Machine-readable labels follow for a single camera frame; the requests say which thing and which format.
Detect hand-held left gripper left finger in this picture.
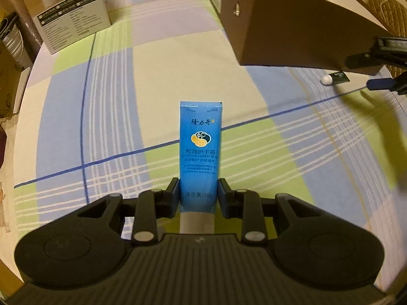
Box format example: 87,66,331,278
76,177,181,246

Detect blue hand cream tube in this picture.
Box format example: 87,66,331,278
179,101,223,234

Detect stacked dark dishes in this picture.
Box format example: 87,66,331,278
0,11,26,70

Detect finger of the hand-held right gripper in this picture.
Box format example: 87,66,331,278
366,70,407,95
346,36,407,70

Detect checked tablecloth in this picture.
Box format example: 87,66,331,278
13,0,407,293

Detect plain cardboard carton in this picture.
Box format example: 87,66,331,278
0,43,32,118

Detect brown cardboard box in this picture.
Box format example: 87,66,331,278
219,0,390,73

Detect quilted beige cover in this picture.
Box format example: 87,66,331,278
366,0,407,37

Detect white printed product box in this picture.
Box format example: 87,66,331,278
16,0,112,54

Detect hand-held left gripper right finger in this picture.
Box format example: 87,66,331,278
218,178,322,245

